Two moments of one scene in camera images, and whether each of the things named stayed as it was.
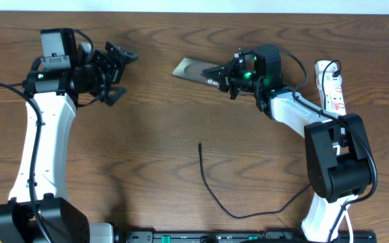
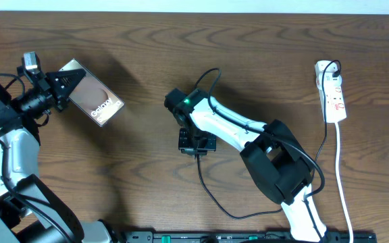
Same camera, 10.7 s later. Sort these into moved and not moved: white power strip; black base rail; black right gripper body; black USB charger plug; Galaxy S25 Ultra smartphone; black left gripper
Moved: black right gripper body; Galaxy S25 Ultra smartphone; black left gripper
Not moved: white power strip; black base rail; black USB charger plug
